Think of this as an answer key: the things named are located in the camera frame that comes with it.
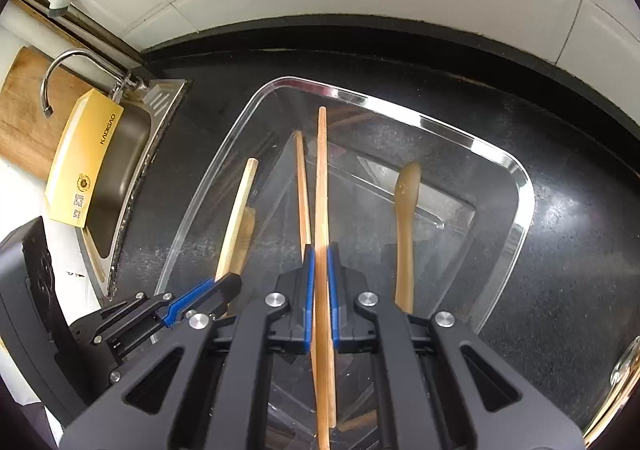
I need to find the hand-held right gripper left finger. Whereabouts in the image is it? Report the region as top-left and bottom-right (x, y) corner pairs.
(60, 245), (317, 450)

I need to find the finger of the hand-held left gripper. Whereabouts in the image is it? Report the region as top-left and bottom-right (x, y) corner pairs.
(69, 273), (244, 382)

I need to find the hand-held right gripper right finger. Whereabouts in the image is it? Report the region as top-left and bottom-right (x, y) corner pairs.
(327, 242), (587, 450)

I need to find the light wooden spatula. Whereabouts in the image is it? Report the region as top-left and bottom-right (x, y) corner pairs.
(214, 157), (259, 281)

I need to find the long wooden chopstick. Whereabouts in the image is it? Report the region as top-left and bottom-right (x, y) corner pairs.
(294, 130), (313, 251)
(310, 106), (337, 450)

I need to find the clear plastic container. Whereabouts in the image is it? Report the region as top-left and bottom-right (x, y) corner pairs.
(149, 76), (536, 450)

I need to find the pile of wooden chopsticks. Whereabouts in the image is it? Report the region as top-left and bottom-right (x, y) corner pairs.
(584, 379), (640, 450)

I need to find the silver metal spoon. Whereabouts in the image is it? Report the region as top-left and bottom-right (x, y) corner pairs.
(611, 336), (640, 387)

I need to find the steel sink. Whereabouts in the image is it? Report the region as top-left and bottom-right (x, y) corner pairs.
(75, 78), (194, 301)

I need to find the yellow cardboard box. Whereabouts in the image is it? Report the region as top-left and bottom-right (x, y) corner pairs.
(44, 88), (125, 231)

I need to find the wooden cutting board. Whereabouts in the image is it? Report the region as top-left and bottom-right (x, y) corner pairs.
(0, 46), (78, 181)

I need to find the steel faucet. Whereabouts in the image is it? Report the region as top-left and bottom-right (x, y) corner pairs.
(40, 48), (151, 119)

